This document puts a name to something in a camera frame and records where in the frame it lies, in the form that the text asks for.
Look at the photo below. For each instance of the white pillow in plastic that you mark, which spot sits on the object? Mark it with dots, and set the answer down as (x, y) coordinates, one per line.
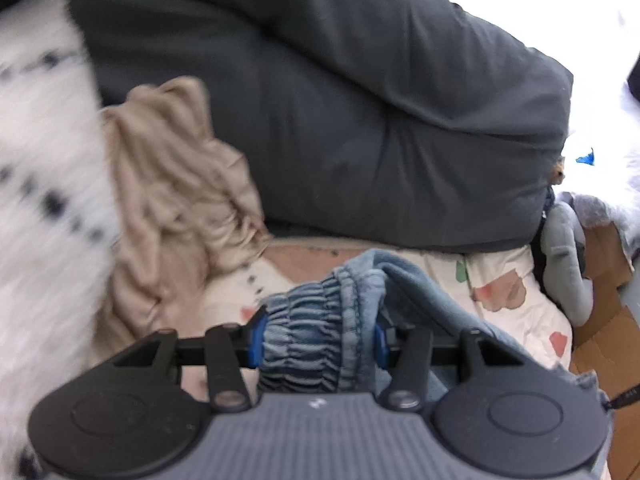
(610, 210)

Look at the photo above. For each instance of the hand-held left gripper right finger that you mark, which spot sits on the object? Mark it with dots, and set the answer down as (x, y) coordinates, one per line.
(380, 342)

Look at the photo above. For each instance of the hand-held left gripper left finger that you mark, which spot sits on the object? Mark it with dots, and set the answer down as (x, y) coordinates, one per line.
(257, 340)

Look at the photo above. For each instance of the beige crumpled garment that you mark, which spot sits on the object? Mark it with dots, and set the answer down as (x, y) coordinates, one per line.
(170, 185)

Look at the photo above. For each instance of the white black-patterned fleece blanket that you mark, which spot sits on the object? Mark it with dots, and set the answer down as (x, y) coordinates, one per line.
(45, 185)

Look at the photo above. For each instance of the blue denim jeans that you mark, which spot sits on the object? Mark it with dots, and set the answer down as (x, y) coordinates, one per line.
(320, 320)

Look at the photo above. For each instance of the flattened brown cardboard box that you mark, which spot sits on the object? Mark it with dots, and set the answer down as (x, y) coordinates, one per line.
(610, 350)

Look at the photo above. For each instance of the grey neck pillow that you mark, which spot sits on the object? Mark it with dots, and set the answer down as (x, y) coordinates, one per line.
(565, 260)

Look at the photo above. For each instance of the cream bear print bed sheet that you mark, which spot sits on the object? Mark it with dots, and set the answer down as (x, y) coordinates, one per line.
(510, 285)

